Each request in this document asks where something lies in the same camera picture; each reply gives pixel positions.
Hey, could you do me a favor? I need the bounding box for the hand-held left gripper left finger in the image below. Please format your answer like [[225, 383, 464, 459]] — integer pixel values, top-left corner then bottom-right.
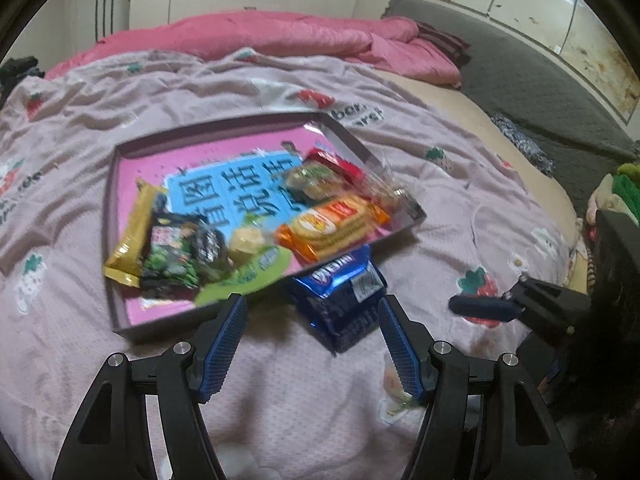
[[52, 295, 248, 480]]

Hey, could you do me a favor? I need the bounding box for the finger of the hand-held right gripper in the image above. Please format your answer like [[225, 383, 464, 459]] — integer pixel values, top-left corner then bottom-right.
[[448, 294, 521, 322], [506, 275, 591, 311]]

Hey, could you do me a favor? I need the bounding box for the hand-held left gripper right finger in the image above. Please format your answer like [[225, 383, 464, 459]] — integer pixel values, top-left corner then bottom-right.
[[379, 295, 573, 480]]

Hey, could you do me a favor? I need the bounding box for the blue cookie packet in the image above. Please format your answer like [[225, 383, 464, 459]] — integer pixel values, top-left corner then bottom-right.
[[290, 245, 388, 356]]

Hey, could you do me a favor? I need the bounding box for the light green snack packet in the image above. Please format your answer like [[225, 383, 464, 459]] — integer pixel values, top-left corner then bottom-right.
[[192, 245, 295, 308]]

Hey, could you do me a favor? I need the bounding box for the dark round candy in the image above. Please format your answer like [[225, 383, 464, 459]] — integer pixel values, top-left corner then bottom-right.
[[195, 225, 231, 266]]

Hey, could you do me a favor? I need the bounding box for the black green-pea snack packet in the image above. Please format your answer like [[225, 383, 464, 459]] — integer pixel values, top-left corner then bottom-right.
[[140, 212, 201, 301]]

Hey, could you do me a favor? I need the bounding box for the small yellow candy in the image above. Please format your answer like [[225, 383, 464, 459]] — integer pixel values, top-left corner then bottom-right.
[[230, 227, 266, 261]]

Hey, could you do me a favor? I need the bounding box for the orange cracker packet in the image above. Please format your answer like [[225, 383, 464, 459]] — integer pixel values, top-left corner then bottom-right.
[[275, 195, 391, 266]]

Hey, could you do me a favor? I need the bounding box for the yellow wafer bar packet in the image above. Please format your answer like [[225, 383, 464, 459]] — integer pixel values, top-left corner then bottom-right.
[[103, 180, 168, 288]]

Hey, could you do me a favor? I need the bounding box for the clear pastry packet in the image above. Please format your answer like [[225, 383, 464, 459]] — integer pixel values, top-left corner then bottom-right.
[[360, 160, 416, 216]]

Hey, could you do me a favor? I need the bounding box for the clear green-print cracker packet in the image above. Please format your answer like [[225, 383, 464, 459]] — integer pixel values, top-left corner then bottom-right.
[[282, 162, 351, 206]]

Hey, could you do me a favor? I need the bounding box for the red snack packet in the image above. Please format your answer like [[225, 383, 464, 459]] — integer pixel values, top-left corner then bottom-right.
[[305, 147, 366, 183]]

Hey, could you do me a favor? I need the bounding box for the pink tray box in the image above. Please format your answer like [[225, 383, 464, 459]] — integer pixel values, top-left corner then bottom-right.
[[102, 111, 427, 345]]

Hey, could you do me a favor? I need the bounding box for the strawberry printed blanket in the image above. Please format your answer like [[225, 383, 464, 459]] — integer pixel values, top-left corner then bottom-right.
[[0, 47, 576, 480]]

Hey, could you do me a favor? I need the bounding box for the green plush toy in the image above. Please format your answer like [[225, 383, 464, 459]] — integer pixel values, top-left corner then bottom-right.
[[585, 160, 640, 226]]

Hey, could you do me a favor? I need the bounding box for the dark patterned cloth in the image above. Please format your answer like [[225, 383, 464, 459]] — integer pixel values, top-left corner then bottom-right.
[[490, 112, 556, 178]]

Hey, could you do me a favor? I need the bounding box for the beige bed sheet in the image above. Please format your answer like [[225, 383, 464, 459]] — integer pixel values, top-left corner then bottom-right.
[[370, 67, 581, 241]]

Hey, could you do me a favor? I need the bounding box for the pink book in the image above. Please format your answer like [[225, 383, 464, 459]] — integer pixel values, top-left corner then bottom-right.
[[112, 122, 411, 328]]

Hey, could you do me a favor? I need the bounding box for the grey padded headboard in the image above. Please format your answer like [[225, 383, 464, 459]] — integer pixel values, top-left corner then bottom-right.
[[380, 0, 640, 201]]

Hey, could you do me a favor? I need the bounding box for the dark striped pillow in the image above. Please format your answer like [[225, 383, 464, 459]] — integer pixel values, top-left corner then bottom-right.
[[415, 22, 471, 66]]

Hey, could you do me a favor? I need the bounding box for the pink quilt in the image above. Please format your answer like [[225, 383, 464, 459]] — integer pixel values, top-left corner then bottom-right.
[[45, 12, 463, 86]]

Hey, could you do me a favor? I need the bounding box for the pile of dark clothes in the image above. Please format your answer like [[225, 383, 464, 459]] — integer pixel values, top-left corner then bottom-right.
[[0, 57, 38, 91]]

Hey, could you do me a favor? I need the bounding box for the tree painting wall poster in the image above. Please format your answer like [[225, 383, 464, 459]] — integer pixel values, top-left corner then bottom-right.
[[430, 0, 640, 126]]

